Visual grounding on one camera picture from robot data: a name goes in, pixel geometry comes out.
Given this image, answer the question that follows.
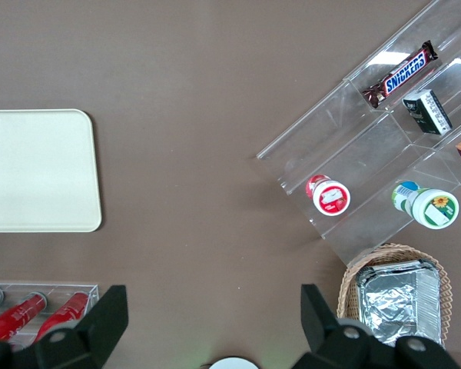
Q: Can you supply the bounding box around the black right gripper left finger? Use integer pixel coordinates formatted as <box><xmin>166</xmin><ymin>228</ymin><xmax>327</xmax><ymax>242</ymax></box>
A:
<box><xmin>34</xmin><ymin>284</ymin><xmax>130</xmax><ymax>369</ymax></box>

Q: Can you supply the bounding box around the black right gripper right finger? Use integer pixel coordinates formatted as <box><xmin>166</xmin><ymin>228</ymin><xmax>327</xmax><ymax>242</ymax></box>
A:
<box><xmin>294</xmin><ymin>284</ymin><xmax>399</xmax><ymax>369</ymax></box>

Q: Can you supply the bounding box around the light wicker basket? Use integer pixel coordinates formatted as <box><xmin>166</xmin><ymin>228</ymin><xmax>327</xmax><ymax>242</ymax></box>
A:
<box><xmin>337</xmin><ymin>242</ymin><xmax>454</xmax><ymax>351</ymax></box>

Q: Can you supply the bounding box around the beige rectangular tray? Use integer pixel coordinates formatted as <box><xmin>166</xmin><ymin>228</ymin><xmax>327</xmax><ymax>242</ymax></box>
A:
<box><xmin>0</xmin><ymin>108</ymin><xmax>102</xmax><ymax>234</ymax></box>

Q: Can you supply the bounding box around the clear acrylic bottle rack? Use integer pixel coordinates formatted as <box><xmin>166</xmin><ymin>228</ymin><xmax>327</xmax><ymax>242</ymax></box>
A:
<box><xmin>0</xmin><ymin>283</ymin><xmax>101</xmax><ymax>347</ymax></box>

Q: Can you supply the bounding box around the aluminium foil container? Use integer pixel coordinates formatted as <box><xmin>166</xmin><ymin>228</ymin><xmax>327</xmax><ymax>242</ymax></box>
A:
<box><xmin>355</xmin><ymin>259</ymin><xmax>443</xmax><ymax>347</ymax></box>

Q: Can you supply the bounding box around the red lid yogurt bottle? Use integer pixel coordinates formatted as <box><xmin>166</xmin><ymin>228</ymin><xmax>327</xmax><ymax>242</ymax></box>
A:
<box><xmin>305</xmin><ymin>174</ymin><xmax>351</xmax><ymax>218</ymax></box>

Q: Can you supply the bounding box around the green lid yogurt bottle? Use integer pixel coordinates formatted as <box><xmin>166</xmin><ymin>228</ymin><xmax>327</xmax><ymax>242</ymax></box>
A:
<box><xmin>391</xmin><ymin>181</ymin><xmax>460</xmax><ymax>231</ymax></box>

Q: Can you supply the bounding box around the clear acrylic tiered stand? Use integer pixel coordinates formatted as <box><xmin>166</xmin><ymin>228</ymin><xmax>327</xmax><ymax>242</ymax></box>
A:
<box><xmin>255</xmin><ymin>0</ymin><xmax>461</xmax><ymax>267</ymax></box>

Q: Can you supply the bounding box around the small black carton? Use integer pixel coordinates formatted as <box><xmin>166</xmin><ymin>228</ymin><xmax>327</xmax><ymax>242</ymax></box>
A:
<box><xmin>402</xmin><ymin>88</ymin><xmax>453</xmax><ymax>135</ymax></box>

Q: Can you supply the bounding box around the Snickers chocolate bar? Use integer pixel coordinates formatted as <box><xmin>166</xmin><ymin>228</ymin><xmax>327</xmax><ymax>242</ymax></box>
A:
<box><xmin>361</xmin><ymin>39</ymin><xmax>439</xmax><ymax>108</ymax></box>

